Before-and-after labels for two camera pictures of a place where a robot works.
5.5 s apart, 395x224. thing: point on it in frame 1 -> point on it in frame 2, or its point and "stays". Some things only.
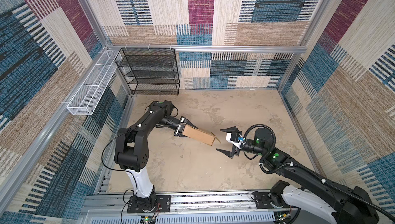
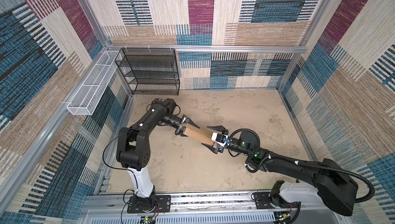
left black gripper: (181, 126) stays
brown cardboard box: (199, 134) stays
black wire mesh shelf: (149, 71) stays
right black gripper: (235, 150) -> (213, 149)
